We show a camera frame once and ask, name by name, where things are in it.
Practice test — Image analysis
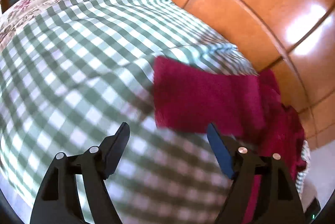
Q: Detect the green white checkered bedsheet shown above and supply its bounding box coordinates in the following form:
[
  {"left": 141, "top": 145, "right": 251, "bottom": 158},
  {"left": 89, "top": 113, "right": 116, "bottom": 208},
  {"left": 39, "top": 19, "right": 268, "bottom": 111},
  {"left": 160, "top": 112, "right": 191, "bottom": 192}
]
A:
[{"left": 1, "top": 0, "right": 255, "bottom": 223}]

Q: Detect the black device with green light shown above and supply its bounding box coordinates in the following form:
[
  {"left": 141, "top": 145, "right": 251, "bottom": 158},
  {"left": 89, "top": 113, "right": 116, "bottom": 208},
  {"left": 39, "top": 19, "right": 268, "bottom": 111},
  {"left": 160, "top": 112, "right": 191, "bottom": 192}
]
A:
[{"left": 304, "top": 197, "right": 321, "bottom": 224}]

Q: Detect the dark red garment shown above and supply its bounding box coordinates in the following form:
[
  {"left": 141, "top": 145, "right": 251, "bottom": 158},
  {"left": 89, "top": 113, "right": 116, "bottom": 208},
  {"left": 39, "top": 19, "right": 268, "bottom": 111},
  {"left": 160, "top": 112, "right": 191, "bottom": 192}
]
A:
[{"left": 152, "top": 55, "right": 307, "bottom": 224}]

